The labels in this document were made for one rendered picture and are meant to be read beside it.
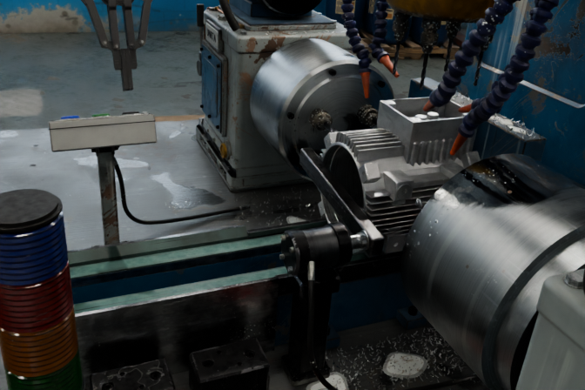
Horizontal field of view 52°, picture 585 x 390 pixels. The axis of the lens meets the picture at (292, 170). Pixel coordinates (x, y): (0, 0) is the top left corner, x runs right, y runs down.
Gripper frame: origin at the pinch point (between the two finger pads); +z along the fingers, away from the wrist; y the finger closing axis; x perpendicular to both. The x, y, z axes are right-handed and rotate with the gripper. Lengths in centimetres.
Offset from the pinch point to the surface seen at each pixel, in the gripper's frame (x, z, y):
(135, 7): 511, -115, 79
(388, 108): -26.6, 10.6, 35.8
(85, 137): -3.5, 11.0, -8.0
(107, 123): -3.5, 9.0, -4.4
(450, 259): -53, 28, 26
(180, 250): -14.6, 30.0, 3.6
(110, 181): 1.0, 19.0, -4.6
